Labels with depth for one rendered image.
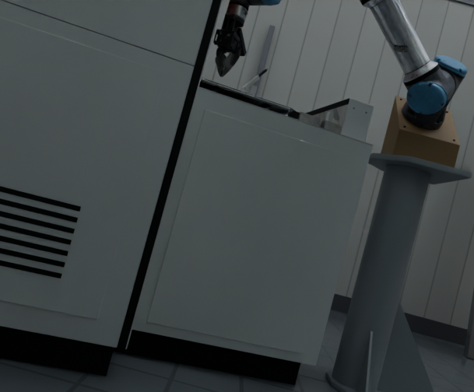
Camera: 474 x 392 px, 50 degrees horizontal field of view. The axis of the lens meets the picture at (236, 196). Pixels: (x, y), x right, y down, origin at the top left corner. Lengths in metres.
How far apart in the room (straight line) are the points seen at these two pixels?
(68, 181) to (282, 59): 2.95
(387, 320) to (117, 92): 1.17
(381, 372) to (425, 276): 2.22
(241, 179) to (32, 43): 0.68
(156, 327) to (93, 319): 0.28
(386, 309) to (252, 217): 0.59
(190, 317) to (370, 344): 0.63
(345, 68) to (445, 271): 1.71
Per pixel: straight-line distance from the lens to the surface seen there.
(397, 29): 1.72
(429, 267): 4.12
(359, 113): 1.78
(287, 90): 3.99
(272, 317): 1.63
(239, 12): 1.94
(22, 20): 1.36
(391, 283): 1.85
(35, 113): 1.31
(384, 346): 1.89
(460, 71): 1.86
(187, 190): 1.51
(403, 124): 1.90
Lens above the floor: 0.47
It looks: 3 degrees up
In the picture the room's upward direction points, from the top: 15 degrees clockwise
